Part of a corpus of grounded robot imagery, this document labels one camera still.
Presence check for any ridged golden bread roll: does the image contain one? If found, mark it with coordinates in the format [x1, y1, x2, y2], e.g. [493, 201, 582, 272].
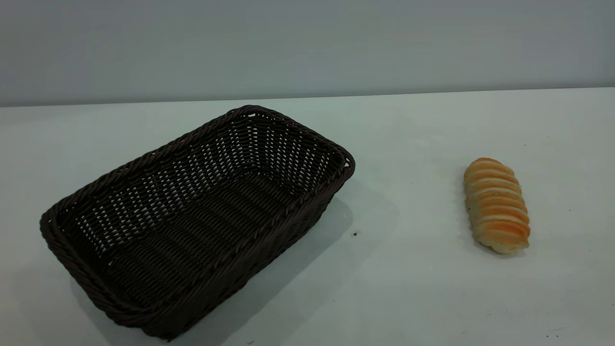
[463, 157, 531, 255]

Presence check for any dark brown woven basket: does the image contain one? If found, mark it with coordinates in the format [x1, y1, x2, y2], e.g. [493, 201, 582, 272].
[39, 105, 356, 341]

